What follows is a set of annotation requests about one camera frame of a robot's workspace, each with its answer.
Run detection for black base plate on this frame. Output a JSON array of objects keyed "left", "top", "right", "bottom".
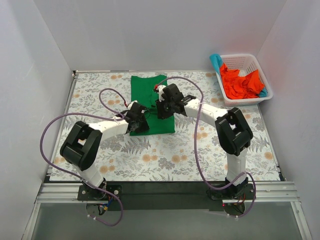
[{"left": 77, "top": 180, "right": 257, "bottom": 213}]

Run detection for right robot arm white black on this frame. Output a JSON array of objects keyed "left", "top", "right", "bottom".
[{"left": 154, "top": 84, "right": 253, "bottom": 199}]

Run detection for orange t shirt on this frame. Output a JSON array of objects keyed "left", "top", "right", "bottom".
[{"left": 220, "top": 63, "right": 265, "bottom": 100}]

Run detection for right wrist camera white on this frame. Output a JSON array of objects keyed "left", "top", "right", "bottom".
[{"left": 153, "top": 84, "right": 166, "bottom": 102}]

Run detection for floral table mat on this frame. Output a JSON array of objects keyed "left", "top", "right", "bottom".
[{"left": 55, "top": 72, "right": 280, "bottom": 181}]

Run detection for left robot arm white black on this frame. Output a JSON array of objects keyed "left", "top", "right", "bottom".
[{"left": 59, "top": 101, "right": 150, "bottom": 200}]

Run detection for green t shirt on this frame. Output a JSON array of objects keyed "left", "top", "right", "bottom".
[{"left": 129, "top": 74, "right": 175, "bottom": 136}]

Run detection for white plastic basket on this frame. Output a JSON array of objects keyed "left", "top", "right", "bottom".
[{"left": 209, "top": 53, "right": 273, "bottom": 107}]

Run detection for purple cable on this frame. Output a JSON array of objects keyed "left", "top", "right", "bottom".
[
  {"left": 39, "top": 87, "right": 125, "bottom": 227},
  {"left": 154, "top": 76, "right": 257, "bottom": 219}
]

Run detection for light blue t shirt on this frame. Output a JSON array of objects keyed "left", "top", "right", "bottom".
[{"left": 209, "top": 53, "right": 223, "bottom": 75}]

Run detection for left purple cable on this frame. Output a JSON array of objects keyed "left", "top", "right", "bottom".
[{"left": 39, "top": 87, "right": 125, "bottom": 227}]

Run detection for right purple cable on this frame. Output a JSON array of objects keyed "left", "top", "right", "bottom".
[{"left": 154, "top": 76, "right": 257, "bottom": 219}]

